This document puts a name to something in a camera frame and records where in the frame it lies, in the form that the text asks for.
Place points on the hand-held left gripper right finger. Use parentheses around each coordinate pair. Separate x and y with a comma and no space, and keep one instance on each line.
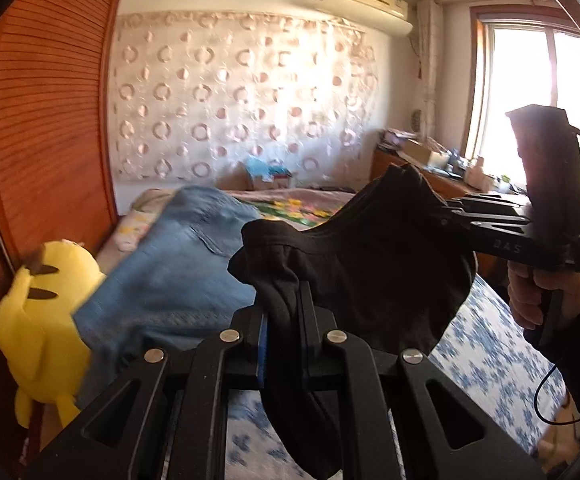
(307,320)

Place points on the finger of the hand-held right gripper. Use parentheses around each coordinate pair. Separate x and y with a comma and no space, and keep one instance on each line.
(500,222)
(495,203)

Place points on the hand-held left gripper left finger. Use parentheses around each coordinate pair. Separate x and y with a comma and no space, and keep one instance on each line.
(263,355)

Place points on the black pants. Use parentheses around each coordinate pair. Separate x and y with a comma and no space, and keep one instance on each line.
(370,270)

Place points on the person's right hand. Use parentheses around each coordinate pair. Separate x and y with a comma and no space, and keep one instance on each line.
(527,295)

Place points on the plain open cardboard box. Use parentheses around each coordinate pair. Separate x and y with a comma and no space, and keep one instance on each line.
(422,150)

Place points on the grey round object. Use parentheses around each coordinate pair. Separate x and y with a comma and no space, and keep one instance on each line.
(416,120)

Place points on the wooden desk with clutter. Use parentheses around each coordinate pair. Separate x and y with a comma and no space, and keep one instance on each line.
(385,167)

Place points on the wooden framed window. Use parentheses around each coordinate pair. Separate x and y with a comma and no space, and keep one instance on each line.
(520,70)

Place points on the folded blue jeans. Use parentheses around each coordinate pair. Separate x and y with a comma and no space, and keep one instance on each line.
(169,270)

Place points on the cardboard box with red print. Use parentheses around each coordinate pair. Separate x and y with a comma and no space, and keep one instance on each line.
(270,181)

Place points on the white window curtain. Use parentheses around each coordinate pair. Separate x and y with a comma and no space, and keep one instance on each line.
(427,50)

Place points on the yellow plush toy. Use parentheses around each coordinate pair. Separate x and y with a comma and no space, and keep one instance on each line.
(44,320)

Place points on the sheer circle-patterned curtain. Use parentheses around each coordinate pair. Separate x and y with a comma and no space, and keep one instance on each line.
(219,100)

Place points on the cream wall air conditioner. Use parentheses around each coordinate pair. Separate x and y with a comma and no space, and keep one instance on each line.
(365,5)

